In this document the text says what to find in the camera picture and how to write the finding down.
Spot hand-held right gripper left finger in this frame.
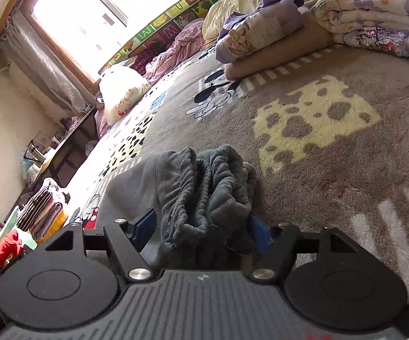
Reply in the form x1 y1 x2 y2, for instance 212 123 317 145
45 208 156 281

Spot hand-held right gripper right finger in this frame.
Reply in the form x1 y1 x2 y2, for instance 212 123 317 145
249 214 363 281

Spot grey sweatpants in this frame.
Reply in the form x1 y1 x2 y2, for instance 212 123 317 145
103 144 262 271

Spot stack of folded clothes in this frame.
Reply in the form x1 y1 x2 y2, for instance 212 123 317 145
31 191 67 241

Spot folded yellow garment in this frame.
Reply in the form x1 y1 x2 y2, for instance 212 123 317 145
36 207 70 245

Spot cartoon mouse printed blanket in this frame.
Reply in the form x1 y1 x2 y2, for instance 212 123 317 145
59 39 409 305

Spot dark desk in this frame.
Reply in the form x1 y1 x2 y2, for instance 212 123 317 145
24 104 99 192

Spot folded striped garment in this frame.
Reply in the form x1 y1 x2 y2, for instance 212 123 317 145
16 184 54 231

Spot light green board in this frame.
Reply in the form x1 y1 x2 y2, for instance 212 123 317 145
1 205 37 252

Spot clear plastic box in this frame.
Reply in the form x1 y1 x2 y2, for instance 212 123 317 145
30 131 56 158

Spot red cloth item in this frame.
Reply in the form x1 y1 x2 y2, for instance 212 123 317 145
0 230 24 268

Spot white plastic bag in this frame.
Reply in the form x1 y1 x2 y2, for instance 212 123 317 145
98 64 152 126

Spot sheer curtain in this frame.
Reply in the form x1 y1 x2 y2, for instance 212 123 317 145
0 9 88 116

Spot folded purple pink blankets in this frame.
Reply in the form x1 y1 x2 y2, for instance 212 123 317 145
224 16 336 81

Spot lilac crumpled bed sheet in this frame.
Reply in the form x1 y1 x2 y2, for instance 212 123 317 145
95 18 219 139

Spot folded purple garment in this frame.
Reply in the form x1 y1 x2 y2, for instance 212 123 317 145
215 0 304 62

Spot alphabet foam mat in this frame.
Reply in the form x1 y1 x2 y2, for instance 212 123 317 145
98 0 248 75

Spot window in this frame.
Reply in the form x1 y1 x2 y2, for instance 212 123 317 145
0 0 198 89

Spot purple cartoon printed cloth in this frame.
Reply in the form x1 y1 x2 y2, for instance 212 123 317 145
342 27 409 58

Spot cream quilt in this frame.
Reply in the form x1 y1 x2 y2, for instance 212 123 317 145
203 0 336 41

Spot floral pompom quilt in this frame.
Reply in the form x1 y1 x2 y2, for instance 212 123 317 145
311 0 409 45

